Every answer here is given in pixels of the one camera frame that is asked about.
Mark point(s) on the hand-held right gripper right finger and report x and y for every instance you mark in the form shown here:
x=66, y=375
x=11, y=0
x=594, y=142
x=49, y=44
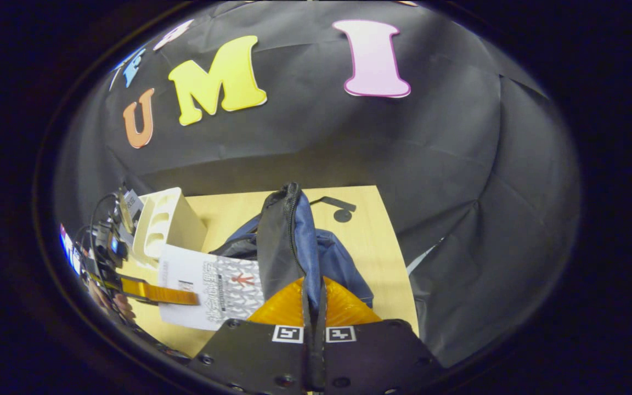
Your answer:
x=376, y=356

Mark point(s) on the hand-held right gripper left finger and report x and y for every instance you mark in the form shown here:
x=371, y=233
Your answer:
x=255, y=356

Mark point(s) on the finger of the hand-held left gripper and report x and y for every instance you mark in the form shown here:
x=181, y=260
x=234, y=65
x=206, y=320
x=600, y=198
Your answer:
x=146, y=291

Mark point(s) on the white book grey figure cover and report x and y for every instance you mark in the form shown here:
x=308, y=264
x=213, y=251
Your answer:
x=190, y=307

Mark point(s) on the white plastic bookshelf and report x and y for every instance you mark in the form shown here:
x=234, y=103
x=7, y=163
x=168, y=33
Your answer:
x=184, y=230

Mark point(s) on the blue schoolbag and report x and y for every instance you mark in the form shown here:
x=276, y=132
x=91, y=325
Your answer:
x=283, y=247

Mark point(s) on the white printed board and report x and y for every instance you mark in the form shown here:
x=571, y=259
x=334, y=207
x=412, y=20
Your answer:
x=69, y=252

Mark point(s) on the black round desk grommet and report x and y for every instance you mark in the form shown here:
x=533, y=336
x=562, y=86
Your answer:
x=342, y=215

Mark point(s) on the black backdrop cloth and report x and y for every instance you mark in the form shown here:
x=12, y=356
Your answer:
x=431, y=164

